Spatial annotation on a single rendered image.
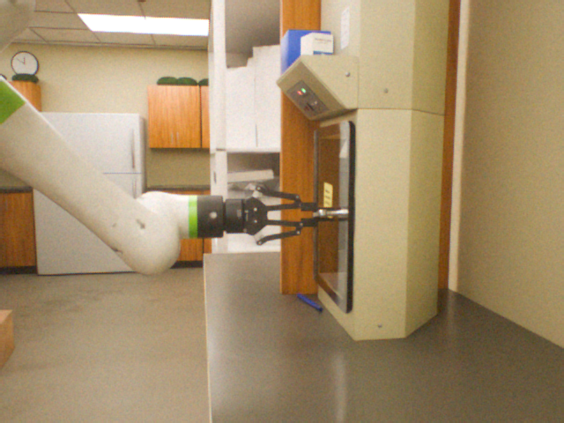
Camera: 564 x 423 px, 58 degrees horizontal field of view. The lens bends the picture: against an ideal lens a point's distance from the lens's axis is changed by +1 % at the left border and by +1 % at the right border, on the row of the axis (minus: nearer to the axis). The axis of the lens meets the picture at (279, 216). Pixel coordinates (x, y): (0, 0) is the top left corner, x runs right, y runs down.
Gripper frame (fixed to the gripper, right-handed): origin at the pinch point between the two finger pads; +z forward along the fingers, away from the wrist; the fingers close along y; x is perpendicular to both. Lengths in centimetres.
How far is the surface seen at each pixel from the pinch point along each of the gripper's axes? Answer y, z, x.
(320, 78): 25.5, -2.2, -14.6
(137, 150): 94, -93, 468
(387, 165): 9.1, 11.7, -12.2
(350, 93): 22.8, 3.8, -14.4
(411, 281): -14.8, 18.5, -6.3
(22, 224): 15, -222, 494
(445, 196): 6, 43, 26
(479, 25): 50, 49, 14
